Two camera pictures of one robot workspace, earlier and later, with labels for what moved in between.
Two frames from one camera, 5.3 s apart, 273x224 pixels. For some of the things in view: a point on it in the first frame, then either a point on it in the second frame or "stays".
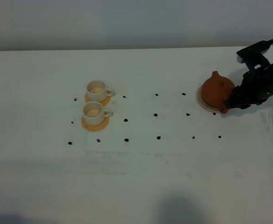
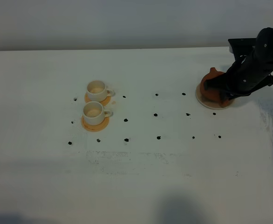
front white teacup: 94,114 stays
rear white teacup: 97,91 stays
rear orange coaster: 105,102 stays
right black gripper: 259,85 → 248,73
